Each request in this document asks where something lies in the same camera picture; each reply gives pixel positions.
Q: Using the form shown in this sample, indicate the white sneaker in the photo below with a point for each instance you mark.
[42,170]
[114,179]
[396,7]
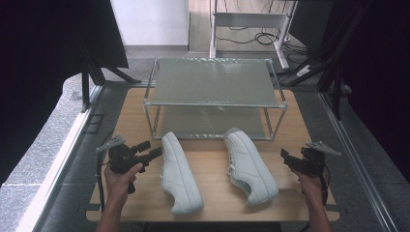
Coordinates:
[179,174]
[249,164]

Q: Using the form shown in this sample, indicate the person's right hand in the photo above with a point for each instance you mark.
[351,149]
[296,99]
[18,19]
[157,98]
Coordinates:
[311,188]

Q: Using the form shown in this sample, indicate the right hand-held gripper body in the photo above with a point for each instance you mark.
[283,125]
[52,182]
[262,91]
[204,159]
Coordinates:
[311,161]

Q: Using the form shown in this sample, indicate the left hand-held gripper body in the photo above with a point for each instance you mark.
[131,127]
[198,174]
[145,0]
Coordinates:
[121,158]

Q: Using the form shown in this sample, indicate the black curtain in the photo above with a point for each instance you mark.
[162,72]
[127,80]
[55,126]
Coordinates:
[380,64]
[42,64]

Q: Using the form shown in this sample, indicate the metal two-tier shoe rack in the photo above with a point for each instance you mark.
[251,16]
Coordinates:
[212,82]

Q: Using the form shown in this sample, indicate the white power strip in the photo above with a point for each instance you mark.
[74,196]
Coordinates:
[303,71]

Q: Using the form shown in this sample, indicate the white desk frame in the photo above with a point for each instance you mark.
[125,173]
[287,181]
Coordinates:
[248,20]

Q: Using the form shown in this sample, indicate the black metal stand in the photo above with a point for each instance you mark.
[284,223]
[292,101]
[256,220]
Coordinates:
[85,90]
[336,93]

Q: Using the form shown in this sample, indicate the person's left hand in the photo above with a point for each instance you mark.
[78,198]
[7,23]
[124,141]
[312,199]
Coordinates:
[118,185]

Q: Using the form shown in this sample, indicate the aluminium rail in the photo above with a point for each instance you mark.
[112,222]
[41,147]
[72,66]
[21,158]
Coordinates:
[357,161]
[64,161]

